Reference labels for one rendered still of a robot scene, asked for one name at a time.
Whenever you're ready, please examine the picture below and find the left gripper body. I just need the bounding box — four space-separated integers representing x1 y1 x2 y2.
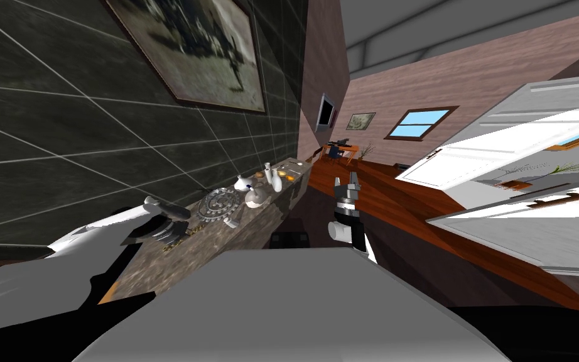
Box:
121 216 192 248

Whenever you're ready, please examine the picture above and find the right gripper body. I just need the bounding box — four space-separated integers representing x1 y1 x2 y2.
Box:
334 183 362 204

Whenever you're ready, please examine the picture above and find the orange wooden desk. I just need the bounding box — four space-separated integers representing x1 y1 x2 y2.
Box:
319 137 361 165

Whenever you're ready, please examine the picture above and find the small framed picture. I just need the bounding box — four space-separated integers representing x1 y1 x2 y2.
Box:
345 112 377 131

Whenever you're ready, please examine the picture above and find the round grey metal trivet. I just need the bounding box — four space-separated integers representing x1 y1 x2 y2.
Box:
196 187 243 224

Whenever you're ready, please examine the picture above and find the round white grey jug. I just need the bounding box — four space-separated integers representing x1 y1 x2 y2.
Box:
244 186 271 210

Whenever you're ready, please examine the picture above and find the brown framed window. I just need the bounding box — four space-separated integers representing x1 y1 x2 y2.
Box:
383 105 461 142

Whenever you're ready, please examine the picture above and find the small white teapot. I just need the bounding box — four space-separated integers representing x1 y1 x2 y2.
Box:
232 175 255 194

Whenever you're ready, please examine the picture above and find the white cabinet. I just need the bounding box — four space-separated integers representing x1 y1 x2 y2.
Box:
394 72 579 280

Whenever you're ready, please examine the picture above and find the large dark framed picture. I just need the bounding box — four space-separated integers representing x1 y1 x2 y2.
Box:
99 0 268 116

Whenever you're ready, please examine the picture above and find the wall television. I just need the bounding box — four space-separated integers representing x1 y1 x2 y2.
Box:
315 92 336 133

